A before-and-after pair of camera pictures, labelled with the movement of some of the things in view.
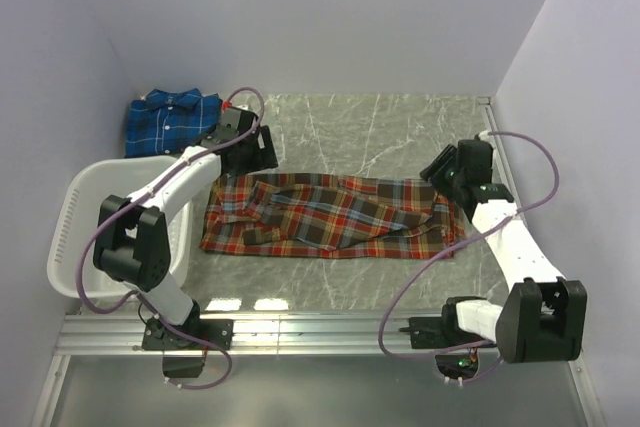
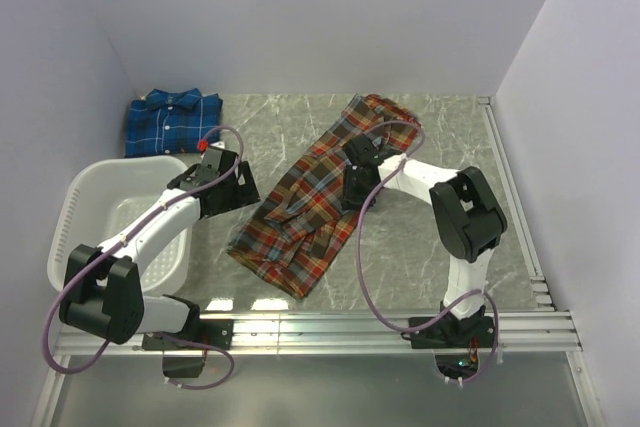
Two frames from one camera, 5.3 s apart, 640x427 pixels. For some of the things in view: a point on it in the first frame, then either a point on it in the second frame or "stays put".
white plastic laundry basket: (89, 193) stays put
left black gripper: (264, 159) to (245, 194)
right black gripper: (434, 173) to (349, 194)
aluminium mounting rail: (252, 334) stays put
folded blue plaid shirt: (167, 122) stays put
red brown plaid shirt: (329, 217) to (300, 221)
